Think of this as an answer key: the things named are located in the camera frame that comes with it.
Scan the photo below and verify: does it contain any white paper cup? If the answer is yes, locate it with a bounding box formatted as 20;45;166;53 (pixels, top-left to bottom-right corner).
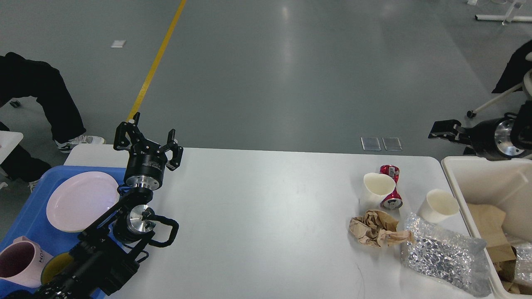
417;189;460;225
359;173;397;211

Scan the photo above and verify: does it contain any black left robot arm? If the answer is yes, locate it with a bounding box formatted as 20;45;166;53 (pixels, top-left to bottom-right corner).
6;112;184;299

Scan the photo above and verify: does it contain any white side table corner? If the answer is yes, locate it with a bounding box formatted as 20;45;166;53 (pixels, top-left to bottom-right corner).
0;130;24;163

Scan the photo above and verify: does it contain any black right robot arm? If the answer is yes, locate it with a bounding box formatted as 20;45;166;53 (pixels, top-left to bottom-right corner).
428;100;532;161

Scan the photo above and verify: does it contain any red snack wrapper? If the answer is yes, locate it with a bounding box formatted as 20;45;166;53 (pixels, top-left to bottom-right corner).
379;164;404;210

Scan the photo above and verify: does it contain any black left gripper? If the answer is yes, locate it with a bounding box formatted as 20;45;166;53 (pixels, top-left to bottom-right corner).
113;112;184;191

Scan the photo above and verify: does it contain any beige plastic bin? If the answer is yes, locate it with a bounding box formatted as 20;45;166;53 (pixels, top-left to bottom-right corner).
441;155;532;299

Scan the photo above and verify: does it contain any pink plastic plate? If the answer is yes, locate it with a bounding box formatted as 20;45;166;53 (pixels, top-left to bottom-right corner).
46;172;118;233

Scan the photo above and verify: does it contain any dark green mug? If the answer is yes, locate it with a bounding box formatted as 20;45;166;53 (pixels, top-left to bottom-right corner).
40;252;74;286

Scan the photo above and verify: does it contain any crumpled brown paper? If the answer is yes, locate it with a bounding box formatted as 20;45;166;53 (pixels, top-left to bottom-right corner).
348;209;415;248

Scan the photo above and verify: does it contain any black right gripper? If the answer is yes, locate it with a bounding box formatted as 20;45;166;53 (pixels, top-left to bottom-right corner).
428;118;525;161

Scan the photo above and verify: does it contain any white chair frame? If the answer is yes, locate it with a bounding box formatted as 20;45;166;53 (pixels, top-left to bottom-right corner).
466;0;531;119

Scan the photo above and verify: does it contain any brown paper bag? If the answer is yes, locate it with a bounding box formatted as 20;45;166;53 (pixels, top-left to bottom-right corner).
467;203;517;283

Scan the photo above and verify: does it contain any pink mug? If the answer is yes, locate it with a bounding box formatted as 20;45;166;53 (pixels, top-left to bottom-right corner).
0;236;53;288

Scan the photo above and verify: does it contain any crumpled silver foil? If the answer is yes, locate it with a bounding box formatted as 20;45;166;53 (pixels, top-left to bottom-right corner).
401;213;492;297

